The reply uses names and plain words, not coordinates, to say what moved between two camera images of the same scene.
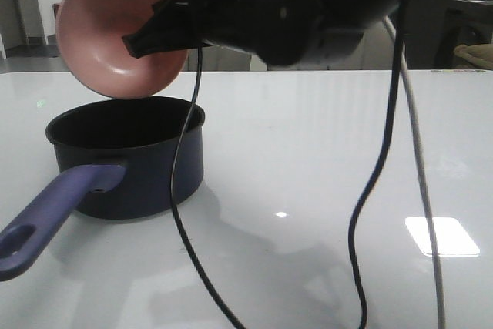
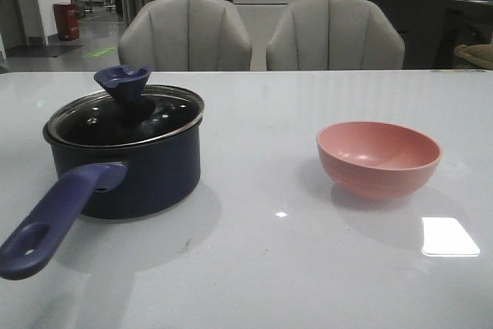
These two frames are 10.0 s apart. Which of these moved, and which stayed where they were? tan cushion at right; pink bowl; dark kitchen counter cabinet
Moved: pink bowl
Stayed: dark kitchen counter cabinet; tan cushion at right
